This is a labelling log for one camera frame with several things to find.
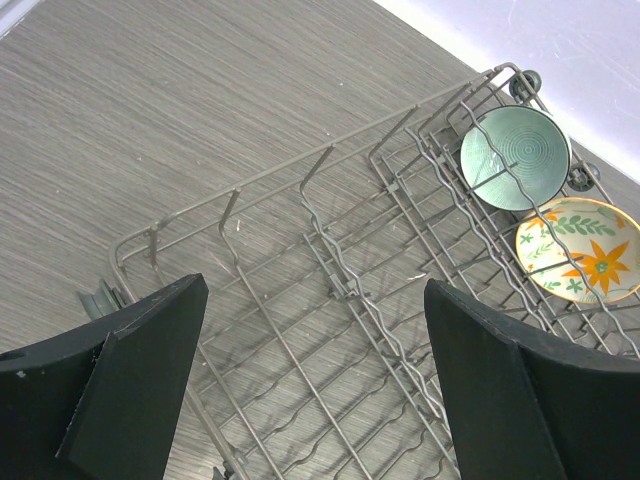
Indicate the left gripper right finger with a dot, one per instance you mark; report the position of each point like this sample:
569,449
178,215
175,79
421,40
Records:
525,404

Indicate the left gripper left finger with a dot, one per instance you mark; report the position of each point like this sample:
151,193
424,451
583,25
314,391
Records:
102,401

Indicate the yellow bowl with leaves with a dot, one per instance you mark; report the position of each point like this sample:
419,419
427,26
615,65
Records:
581,250

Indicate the mint green ribbed bowl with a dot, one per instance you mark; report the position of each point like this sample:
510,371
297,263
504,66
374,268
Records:
515,158

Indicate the grey wire dish rack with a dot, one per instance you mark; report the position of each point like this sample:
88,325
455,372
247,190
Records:
314,361

